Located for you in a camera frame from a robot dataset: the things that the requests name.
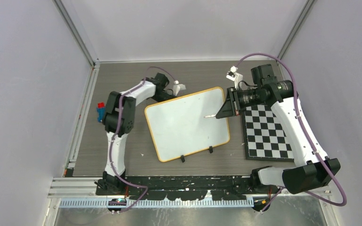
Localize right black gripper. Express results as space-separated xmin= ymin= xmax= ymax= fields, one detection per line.
xmin=216 ymin=86 xmax=265 ymax=119

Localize yellow framed whiteboard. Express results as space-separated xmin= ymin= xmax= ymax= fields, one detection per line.
xmin=144 ymin=87 xmax=230 ymax=162

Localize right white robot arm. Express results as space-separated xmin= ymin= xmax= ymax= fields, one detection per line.
xmin=215 ymin=64 xmax=341 ymax=194

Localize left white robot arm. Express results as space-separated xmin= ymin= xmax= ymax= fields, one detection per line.
xmin=95 ymin=73 xmax=176 ymax=195

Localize black white chessboard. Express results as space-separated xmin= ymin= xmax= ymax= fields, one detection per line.
xmin=241 ymin=105 xmax=294 ymax=162

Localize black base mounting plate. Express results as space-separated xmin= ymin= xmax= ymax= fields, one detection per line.
xmin=95 ymin=175 xmax=281 ymax=202

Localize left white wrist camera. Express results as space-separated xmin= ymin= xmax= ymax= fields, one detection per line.
xmin=172 ymin=80 xmax=186 ymax=96

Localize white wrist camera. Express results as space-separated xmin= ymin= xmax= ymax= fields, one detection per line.
xmin=226 ymin=66 xmax=243 ymax=89
xmin=172 ymin=80 xmax=186 ymax=96

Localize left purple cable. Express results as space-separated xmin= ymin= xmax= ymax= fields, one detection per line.
xmin=108 ymin=66 xmax=180 ymax=214

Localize purple cable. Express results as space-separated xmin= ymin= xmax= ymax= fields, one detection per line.
xmin=236 ymin=52 xmax=348 ymax=215
xmin=108 ymin=66 xmax=180 ymax=214

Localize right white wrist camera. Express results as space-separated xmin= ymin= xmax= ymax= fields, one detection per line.
xmin=226 ymin=66 xmax=243 ymax=89

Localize wire whiteboard stand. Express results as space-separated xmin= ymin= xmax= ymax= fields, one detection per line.
xmin=180 ymin=146 xmax=213 ymax=162

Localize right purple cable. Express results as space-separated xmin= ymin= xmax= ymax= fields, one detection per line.
xmin=236 ymin=52 xmax=348 ymax=215

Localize white slotted cable duct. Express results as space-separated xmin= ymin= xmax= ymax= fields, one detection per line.
xmin=59 ymin=197 xmax=254 ymax=208

